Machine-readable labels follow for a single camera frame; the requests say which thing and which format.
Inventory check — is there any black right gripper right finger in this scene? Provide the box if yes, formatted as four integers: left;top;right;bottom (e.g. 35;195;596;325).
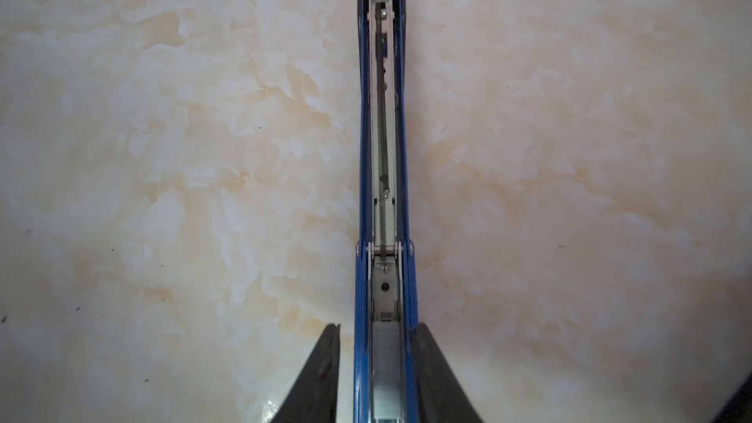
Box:
410;322;483;423

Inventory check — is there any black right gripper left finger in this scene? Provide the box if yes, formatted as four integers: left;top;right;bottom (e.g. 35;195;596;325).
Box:
270;323;341;423

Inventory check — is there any silver staple strip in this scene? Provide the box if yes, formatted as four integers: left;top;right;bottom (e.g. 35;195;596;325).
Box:
371;322;403;422

